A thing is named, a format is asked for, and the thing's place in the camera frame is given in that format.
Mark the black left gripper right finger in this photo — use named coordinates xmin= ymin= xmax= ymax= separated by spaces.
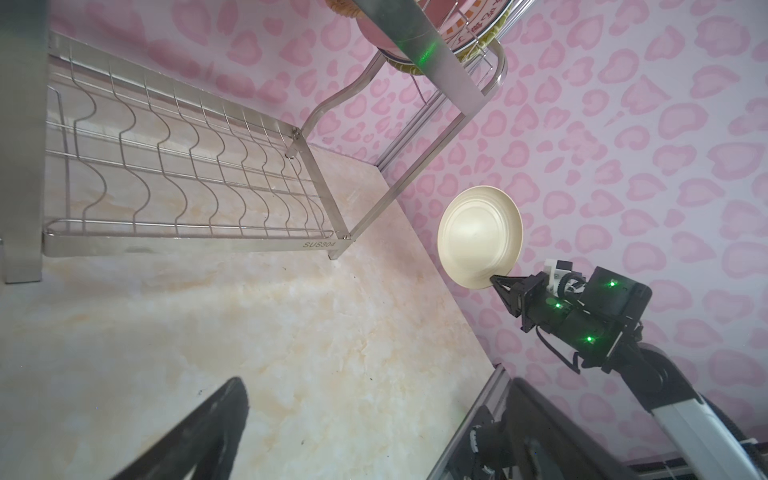
xmin=506 ymin=378 xmax=636 ymax=479

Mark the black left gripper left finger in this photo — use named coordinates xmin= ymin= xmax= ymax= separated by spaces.
xmin=115 ymin=377 xmax=249 ymax=479

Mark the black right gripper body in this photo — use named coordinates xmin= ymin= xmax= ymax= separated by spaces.
xmin=521 ymin=275 xmax=591 ymax=350

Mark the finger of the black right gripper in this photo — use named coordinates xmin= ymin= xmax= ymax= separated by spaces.
xmin=490 ymin=275 xmax=531 ymax=318

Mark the cream round plate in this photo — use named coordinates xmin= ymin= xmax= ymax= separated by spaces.
xmin=437 ymin=185 xmax=524 ymax=290

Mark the green rimmed woven bamboo plate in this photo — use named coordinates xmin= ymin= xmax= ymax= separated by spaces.
xmin=381 ymin=22 xmax=503 ymax=76

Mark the white plate orange sunburst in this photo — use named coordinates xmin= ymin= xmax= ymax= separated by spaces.
xmin=438 ymin=0 xmax=517 ymax=53

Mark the pink bear plate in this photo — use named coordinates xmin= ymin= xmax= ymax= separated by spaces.
xmin=355 ymin=0 xmax=473 ymax=63

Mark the brown woven bamboo plate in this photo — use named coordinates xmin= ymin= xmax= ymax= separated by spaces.
xmin=325 ymin=0 xmax=364 ymax=19

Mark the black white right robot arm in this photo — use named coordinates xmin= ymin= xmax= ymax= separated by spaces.
xmin=490 ymin=260 xmax=767 ymax=479

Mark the stainless steel dish rack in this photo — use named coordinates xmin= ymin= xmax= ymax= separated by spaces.
xmin=1 ymin=1 xmax=529 ymax=284

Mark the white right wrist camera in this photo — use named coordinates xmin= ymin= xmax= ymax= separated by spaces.
xmin=543 ymin=259 xmax=587 ymax=298

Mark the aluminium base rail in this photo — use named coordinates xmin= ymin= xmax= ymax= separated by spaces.
xmin=428 ymin=365 xmax=696 ymax=479

